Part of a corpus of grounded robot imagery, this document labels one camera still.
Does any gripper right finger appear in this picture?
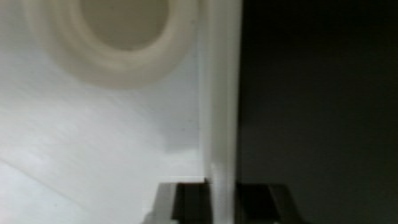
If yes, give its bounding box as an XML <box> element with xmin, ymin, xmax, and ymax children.
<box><xmin>237</xmin><ymin>184</ymin><xmax>310</xmax><ymax>224</ymax></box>

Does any white square tabletop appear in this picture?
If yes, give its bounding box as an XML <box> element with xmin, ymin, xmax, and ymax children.
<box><xmin>0</xmin><ymin>0</ymin><xmax>242</xmax><ymax>224</ymax></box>

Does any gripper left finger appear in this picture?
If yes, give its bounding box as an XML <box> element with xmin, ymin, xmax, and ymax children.
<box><xmin>143</xmin><ymin>182</ymin><xmax>210</xmax><ymax>224</ymax></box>

